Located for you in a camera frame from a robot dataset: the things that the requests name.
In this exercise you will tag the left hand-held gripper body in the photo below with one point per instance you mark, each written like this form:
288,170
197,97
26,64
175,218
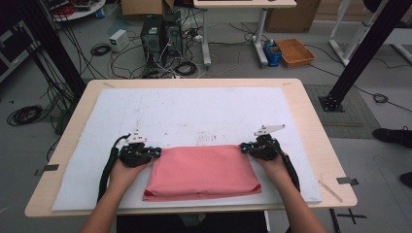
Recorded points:
134,153

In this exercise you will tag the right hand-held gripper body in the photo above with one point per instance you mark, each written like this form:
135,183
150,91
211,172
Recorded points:
265,147

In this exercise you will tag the pink tank top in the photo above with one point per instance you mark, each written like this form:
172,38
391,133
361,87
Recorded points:
200,171

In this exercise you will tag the person's right hand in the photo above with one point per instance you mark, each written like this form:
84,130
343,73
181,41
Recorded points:
275,170

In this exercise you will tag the person's left hand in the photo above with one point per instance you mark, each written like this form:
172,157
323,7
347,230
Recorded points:
124,178

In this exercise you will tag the white foam mat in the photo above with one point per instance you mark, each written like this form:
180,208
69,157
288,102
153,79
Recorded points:
194,113

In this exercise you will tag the thin wooden stick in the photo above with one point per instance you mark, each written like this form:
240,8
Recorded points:
330,191

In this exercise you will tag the person's dark clothing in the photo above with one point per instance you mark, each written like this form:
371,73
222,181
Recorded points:
194,225

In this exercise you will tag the black tape strip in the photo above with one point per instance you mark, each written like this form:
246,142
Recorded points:
48,168
347,181

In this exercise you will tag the grey floor mat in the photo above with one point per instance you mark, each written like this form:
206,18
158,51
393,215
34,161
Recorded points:
353,119

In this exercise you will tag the blue box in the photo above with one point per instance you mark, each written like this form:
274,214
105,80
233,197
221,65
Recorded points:
272,53

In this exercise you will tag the orange basket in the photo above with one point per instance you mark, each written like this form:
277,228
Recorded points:
294,51

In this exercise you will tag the black tape cross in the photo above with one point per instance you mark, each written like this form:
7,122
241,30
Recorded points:
351,216

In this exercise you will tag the black computer tower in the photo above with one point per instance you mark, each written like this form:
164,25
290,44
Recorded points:
151,39
173,32

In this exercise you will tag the white box device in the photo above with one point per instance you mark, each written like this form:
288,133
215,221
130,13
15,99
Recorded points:
119,40

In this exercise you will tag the black shoe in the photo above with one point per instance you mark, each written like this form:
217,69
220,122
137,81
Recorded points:
406,179
390,135

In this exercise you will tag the cardboard box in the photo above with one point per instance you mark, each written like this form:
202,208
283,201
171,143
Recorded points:
145,7
293,16

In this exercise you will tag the white desk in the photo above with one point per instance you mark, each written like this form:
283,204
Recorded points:
243,5

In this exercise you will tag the white metal stand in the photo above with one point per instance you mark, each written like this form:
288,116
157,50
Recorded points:
353,35

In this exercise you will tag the round white table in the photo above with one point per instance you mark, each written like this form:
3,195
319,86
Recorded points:
81,9

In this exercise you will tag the black metal frame post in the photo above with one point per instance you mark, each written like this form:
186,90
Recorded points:
55,48
362,55

